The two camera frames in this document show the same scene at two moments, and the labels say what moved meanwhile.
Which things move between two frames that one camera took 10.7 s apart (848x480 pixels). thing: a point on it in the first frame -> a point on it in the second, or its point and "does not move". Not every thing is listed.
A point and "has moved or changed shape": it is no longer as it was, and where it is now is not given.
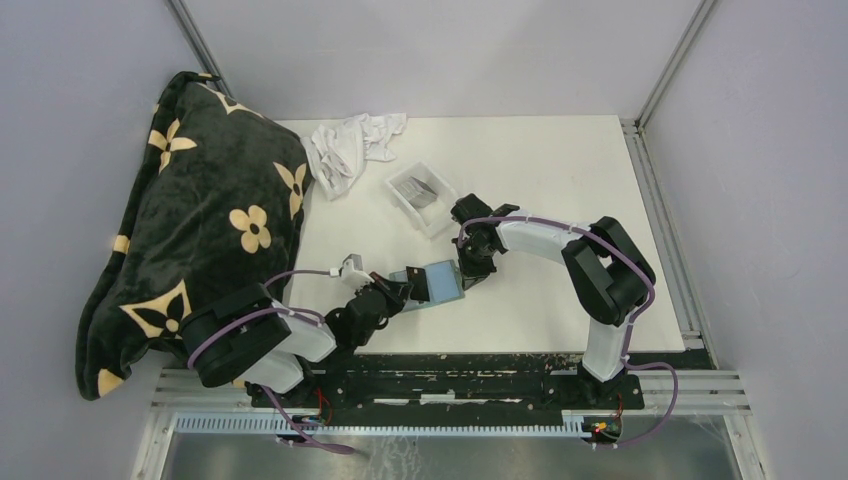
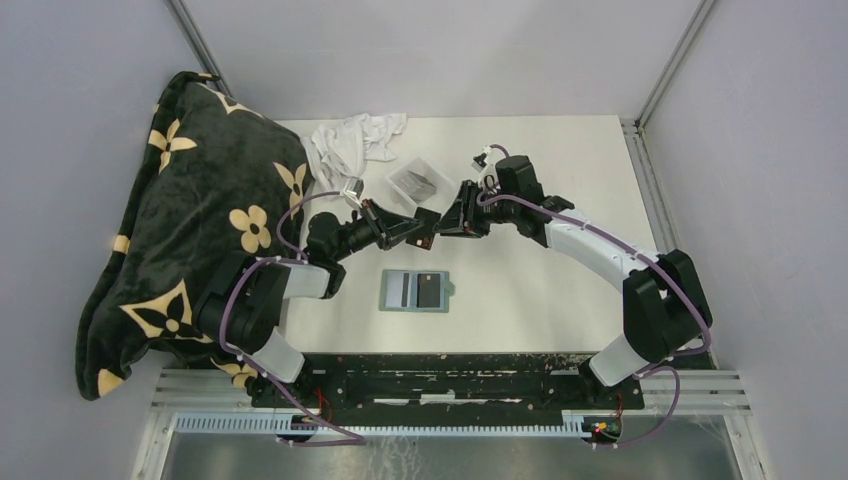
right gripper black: (471, 273) -> (461, 219)
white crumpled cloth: (338, 151) does not move
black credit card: (419, 288) has moved or changed shape
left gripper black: (396, 292) -> (389, 224)
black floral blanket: (217, 206) does not move
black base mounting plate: (466, 380) does not move
